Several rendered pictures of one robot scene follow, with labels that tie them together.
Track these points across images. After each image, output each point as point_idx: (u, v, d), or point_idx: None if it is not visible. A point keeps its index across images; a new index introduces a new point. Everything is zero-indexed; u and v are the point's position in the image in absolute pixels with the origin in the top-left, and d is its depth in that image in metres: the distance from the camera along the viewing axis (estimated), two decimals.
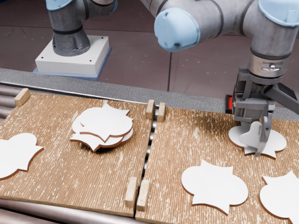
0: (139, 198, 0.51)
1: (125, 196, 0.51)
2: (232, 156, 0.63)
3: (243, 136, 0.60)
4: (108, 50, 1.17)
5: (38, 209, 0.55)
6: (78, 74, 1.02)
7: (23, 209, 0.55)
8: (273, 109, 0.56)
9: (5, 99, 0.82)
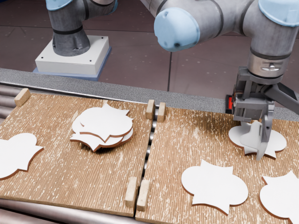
0: (139, 198, 0.51)
1: (125, 196, 0.51)
2: (232, 156, 0.63)
3: (244, 136, 0.59)
4: (108, 50, 1.17)
5: (38, 209, 0.55)
6: (78, 74, 1.02)
7: (23, 209, 0.55)
8: (273, 109, 0.56)
9: (5, 99, 0.82)
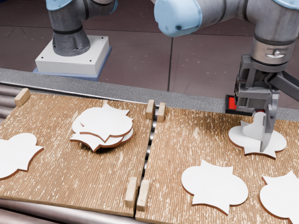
0: (139, 198, 0.51)
1: (125, 196, 0.51)
2: (232, 156, 0.63)
3: (247, 127, 0.57)
4: (108, 50, 1.17)
5: (38, 209, 0.55)
6: (78, 74, 1.02)
7: (23, 209, 0.55)
8: (277, 98, 0.54)
9: (5, 99, 0.82)
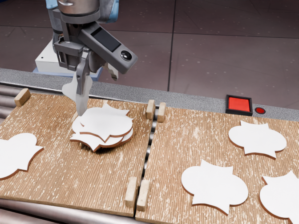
0: (139, 198, 0.51)
1: (125, 196, 0.51)
2: (232, 156, 0.63)
3: (65, 86, 0.54)
4: None
5: (38, 209, 0.55)
6: None
7: (23, 209, 0.55)
8: (88, 58, 0.50)
9: (5, 99, 0.82)
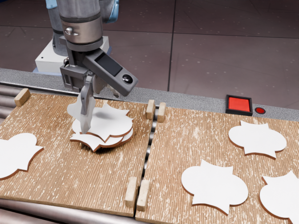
0: (139, 198, 0.51)
1: (125, 196, 0.51)
2: (232, 156, 0.63)
3: (70, 106, 0.57)
4: (108, 50, 1.17)
5: (38, 209, 0.55)
6: None
7: (23, 209, 0.55)
8: (92, 81, 0.53)
9: (5, 99, 0.82)
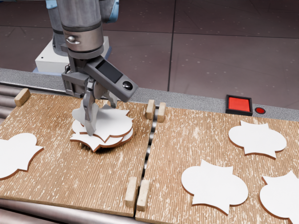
0: (139, 198, 0.51)
1: (125, 196, 0.51)
2: (232, 156, 0.63)
3: (74, 111, 0.60)
4: (108, 50, 1.17)
5: (38, 209, 0.55)
6: None
7: (23, 209, 0.55)
8: (93, 88, 0.54)
9: (5, 99, 0.82)
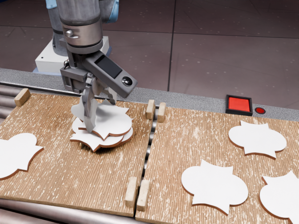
0: (139, 198, 0.51)
1: (125, 196, 0.51)
2: (232, 156, 0.63)
3: (73, 107, 0.59)
4: (108, 50, 1.17)
5: (38, 209, 0.55)
6: None
7: (23, 209, 0.55)
8: (92, 83, 0.54)
9: (5, 99, 0.82)
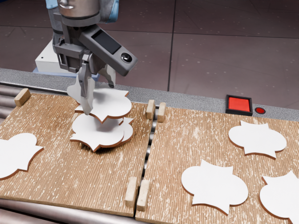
0: (139, 198, 0.51)
1: (125, 196, 0.51)
2: (232, 156, 0.63)
3: (70, 87, 0.55)
4: None
5: (38, 209, 0.55)
6: (78, 74, 1.02)
7: (23, 209, 0.55)
8: (89, 60, 0.50)
9: (5, 99, 0.82)
